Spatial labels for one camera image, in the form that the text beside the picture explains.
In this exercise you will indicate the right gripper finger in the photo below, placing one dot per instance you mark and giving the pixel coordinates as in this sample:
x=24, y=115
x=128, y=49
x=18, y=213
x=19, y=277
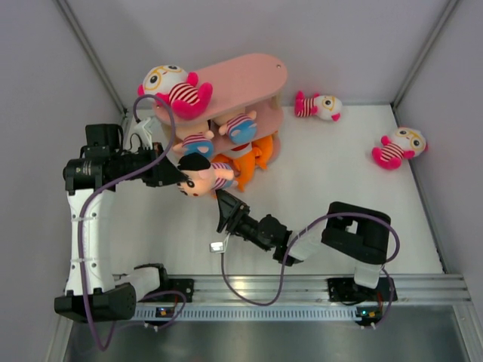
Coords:
x=226, y=224
x=230, y=205

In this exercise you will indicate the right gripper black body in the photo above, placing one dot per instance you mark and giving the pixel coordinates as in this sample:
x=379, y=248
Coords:
x=248, y=225

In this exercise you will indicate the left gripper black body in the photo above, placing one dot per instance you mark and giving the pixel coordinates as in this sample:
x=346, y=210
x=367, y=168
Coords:
x=146, y=156

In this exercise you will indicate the boy doll black hair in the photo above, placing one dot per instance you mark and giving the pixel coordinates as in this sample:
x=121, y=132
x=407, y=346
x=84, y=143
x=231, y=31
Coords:
x=203, y=177

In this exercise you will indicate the orange shrimp plush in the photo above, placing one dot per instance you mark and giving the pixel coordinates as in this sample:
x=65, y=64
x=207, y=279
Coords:
x=248, y=157

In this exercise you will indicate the boy doll striped shirt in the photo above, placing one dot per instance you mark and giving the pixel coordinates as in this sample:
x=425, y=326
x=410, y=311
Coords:
x=240, y=126

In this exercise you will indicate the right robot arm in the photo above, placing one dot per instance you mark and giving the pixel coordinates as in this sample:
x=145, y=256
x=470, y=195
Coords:
x=357, y=232

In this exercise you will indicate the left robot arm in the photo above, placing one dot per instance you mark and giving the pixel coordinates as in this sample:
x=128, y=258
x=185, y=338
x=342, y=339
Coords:
x=92, y=294

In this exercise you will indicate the boy doll on middle shelf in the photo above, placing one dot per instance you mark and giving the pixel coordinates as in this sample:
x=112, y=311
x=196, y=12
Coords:
x=195, y=139

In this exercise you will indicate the white pink doll on shelf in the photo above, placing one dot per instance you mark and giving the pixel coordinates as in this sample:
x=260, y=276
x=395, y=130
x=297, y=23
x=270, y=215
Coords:
x=179, y=89

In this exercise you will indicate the pink three-tier toy shelf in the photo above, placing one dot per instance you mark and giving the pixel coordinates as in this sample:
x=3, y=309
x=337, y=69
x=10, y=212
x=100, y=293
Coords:
x=245, y=83

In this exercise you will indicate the white pink doll back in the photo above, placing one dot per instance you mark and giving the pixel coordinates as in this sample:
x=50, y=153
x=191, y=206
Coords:
x=325, y=107

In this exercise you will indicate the white pink doll right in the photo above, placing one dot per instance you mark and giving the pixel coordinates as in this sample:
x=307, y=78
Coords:
x=403, y=144

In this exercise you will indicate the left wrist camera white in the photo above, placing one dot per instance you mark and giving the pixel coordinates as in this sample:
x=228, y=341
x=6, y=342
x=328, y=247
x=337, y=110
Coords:
x=145, y=129

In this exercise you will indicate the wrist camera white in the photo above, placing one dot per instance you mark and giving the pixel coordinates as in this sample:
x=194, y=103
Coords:
x=145, y=129
x=219, y=247

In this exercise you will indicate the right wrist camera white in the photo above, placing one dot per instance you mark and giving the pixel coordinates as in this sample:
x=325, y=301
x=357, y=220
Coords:
x=219, y=247

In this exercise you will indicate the aluminium left frame rail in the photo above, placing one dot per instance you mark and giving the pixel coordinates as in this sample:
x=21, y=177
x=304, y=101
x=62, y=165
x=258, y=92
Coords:
x=120, y=117

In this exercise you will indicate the aluminium frame rail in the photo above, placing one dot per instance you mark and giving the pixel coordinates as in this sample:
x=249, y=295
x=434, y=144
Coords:
x=300, y=289
x=120, y=117

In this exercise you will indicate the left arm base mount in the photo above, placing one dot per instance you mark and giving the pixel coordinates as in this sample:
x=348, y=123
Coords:
x=182, y=285

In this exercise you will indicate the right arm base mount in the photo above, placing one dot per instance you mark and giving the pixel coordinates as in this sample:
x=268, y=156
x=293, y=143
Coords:
x=346, y=291

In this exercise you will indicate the white slotted cable duct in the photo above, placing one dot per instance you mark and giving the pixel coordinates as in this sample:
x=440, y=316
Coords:
x=247, y=313

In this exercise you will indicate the aluminium front frame rail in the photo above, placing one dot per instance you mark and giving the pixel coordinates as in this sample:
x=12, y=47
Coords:
x=300, y=289

